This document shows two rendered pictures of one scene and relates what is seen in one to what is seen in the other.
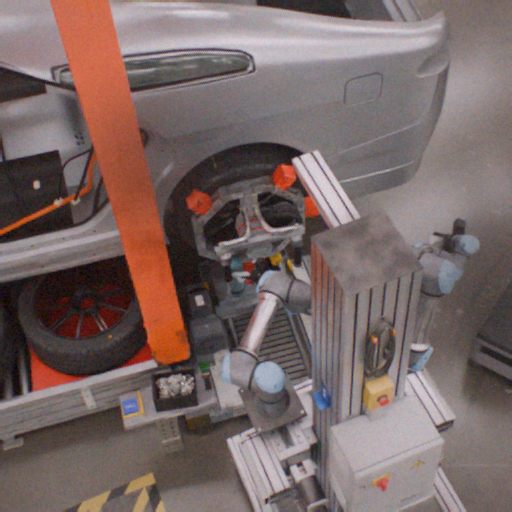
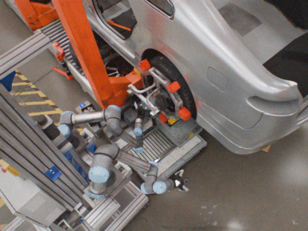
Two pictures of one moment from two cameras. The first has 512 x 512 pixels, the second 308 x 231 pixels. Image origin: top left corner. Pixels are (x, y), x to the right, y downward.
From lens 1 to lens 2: 281 cm
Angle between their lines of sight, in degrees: 39
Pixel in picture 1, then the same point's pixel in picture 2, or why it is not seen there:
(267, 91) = (174, 36)
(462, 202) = (288, 200)
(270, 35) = (189, 8)
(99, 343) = not seen: hidden behind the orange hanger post
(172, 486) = not seen: hidden behind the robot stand
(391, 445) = (8, 189)
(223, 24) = not seen: outside the picture
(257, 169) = (168, 74)
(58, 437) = (90, 100)
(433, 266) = (95, 162)
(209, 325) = (132, 115)
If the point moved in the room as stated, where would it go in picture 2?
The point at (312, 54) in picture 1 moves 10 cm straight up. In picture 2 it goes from (199, 35) to (200, 22)
